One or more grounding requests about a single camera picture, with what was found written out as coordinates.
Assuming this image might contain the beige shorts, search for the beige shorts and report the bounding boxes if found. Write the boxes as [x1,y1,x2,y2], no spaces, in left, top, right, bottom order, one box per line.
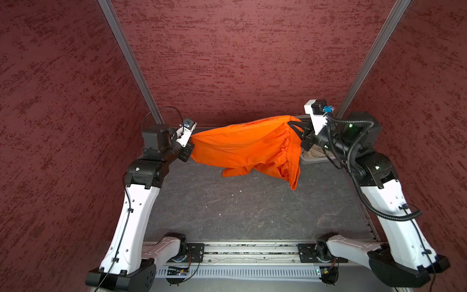
[300,148,328,165]

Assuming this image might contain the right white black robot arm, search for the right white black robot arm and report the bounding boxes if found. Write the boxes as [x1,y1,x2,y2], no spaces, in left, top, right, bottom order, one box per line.
[288,112,451,288]

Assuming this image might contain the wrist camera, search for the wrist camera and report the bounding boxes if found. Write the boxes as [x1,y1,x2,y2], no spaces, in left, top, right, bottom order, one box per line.
[304,99,333,136]
[176,118,197,147]

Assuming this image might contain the left aluminium corner post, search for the left aluminium corner post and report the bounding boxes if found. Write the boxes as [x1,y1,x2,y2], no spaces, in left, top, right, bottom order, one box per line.
[98,0,163,124]

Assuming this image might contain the aluminium front rail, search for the aluminium front rail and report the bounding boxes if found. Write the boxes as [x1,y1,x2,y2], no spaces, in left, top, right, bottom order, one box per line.
[142,240,380,265]

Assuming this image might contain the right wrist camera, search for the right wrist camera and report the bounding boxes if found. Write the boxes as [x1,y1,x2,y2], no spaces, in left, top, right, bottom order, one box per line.
[304,99,333,136]

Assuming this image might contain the white slotted cable duct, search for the white slotted cable duct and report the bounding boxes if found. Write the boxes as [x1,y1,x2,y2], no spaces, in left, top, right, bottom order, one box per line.
[154,265,322,279]

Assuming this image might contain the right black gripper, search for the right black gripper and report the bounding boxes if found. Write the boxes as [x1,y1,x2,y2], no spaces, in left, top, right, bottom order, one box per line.
[288,117,358,158]

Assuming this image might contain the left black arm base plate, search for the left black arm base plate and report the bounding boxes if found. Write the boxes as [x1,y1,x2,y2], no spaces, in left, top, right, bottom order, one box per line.
[182,243,206,264]

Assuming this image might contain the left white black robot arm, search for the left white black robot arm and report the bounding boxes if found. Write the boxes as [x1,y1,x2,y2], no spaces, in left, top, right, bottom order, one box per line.
[85,119,197,292]

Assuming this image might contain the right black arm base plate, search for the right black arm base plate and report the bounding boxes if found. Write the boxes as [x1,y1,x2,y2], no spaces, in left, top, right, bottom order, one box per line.
[297,243,349,264]

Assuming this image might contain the small circuit board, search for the small circuit board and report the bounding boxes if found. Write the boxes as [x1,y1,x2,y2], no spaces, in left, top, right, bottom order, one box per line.
[167,266,190,277]
[319,266,336,278]

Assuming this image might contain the orange shorts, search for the orange shorts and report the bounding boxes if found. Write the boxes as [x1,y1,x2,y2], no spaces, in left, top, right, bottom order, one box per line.
[191,116,302,191]

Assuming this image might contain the aluminium corner post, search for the aluminium corner post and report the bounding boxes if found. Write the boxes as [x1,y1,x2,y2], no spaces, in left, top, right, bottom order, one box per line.
[98,0,163,124]
[338,0,412,118]

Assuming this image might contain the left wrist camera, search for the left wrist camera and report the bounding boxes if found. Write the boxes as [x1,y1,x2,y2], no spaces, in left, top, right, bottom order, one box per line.
[176,118,197,147]

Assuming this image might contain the right small circuit board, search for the right small circuit board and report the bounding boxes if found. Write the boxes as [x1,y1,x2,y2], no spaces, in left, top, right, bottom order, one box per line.
[319,266,336,278]

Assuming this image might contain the right aluminium corner post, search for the right aluminium corner post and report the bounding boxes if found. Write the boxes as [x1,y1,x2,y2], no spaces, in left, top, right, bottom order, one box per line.
[338,0,412,118]

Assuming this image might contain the left small circuit board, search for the left small circuit board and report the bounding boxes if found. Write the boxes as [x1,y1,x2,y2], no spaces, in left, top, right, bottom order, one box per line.
[167,266,190,277]

